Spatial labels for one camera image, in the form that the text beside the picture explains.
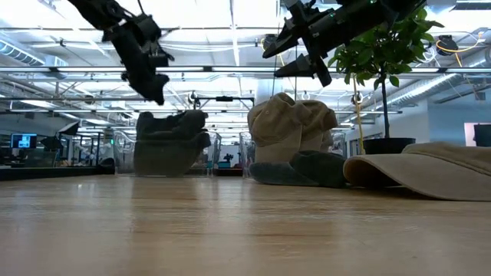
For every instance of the black table edge rail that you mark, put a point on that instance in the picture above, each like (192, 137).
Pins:
(50, 173)

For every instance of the long ceiling light rail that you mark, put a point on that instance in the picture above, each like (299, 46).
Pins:
(230, 69)

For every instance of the clear plastic bin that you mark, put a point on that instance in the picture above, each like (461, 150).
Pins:
(122, 153)
(340, 143)

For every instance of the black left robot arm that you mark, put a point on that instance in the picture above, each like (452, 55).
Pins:
(96, 9)

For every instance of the dark grey baseball cap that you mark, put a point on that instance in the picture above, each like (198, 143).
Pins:
(280, 174)
(172, 122)
(322, 168)

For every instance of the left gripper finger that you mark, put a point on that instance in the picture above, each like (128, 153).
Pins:
(159, 90)
(140, 82)

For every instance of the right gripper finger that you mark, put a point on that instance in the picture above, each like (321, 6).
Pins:
(285, 44)
(301, 68)

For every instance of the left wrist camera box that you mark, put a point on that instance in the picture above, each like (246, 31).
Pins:
(159, 57)

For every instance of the monitor with blue screen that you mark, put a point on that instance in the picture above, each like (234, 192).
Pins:
(24, 141)

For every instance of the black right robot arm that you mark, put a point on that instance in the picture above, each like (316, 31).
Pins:
(406, 7)

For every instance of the silver ventilation duct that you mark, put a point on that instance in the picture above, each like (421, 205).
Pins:
(422, 90)

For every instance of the green leafy potted tree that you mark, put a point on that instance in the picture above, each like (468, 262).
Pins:
(383, 50)

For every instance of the black overhead gantry frame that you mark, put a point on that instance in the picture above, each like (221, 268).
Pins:
(224, 99)

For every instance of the black plant pot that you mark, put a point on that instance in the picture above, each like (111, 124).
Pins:
(387, 145)

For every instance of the dark wall monitor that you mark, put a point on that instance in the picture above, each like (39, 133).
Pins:
(482, 133)

